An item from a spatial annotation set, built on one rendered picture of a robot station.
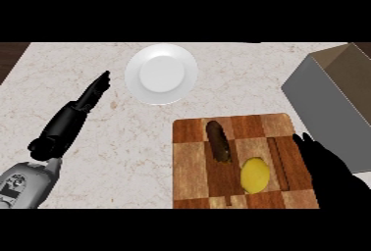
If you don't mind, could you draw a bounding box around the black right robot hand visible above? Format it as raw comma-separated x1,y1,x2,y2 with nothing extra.
291,131,371,210

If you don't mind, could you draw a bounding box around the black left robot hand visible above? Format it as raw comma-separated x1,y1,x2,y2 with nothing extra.
26,70,111,162

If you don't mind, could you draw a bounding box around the yellow lemon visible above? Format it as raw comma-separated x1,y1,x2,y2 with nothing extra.
239,157,272,195

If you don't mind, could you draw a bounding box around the grey cardboard box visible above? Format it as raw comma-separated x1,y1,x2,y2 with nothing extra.
281,42,371,175

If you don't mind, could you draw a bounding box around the checkered wooden cutting board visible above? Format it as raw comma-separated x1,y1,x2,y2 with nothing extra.
171,113,321,210

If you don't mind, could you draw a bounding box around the white round plate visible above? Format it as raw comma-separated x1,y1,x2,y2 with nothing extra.
123,43,199,106

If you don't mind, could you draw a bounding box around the dark brown oblong vegetable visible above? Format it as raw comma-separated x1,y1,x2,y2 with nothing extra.
204,120,233,165

